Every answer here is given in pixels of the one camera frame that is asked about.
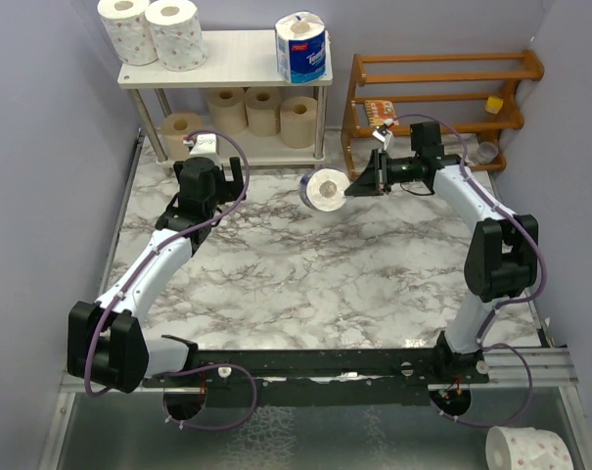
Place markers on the orange patterned booklet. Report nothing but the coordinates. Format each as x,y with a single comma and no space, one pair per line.
379,112

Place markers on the white two-tier shelf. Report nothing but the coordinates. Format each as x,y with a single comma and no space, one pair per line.
237,58

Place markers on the blue roll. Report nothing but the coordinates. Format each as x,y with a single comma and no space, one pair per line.
300,47
322,189

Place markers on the yellow cap jar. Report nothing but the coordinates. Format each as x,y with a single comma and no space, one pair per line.
494,105

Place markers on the wrist white camera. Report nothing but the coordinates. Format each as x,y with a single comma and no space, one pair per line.
204,145
383,134

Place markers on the clear plastic cup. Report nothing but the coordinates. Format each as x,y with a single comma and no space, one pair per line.
486,153

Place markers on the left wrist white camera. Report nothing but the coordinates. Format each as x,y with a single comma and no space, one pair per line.
204,145

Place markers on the black base crossbar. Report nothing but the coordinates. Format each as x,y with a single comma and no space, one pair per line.
241,393

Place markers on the brown wooden rack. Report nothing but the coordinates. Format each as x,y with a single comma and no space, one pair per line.
373,70

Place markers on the aluminium rail frame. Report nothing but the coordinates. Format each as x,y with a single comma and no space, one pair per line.
497,368

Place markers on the white red-dotted roll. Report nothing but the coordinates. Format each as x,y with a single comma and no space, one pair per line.
177,34
128,30

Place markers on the white red-dotted roll front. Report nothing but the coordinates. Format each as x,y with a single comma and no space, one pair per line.
128,30

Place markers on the brown paper roll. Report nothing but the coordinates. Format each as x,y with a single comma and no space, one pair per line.
174,129
263,110
298,122
227,109

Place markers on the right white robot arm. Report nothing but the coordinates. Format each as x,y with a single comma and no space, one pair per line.
503,259

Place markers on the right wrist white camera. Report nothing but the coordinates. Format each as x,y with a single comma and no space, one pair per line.
383,134

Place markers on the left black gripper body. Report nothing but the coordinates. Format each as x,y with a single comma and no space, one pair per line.
220,192

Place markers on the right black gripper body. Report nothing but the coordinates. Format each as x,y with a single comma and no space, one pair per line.
400,170

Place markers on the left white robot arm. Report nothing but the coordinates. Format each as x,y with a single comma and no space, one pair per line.
107,348

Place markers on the white dotted roll bottom corner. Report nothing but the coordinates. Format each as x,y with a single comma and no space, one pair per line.
526,448

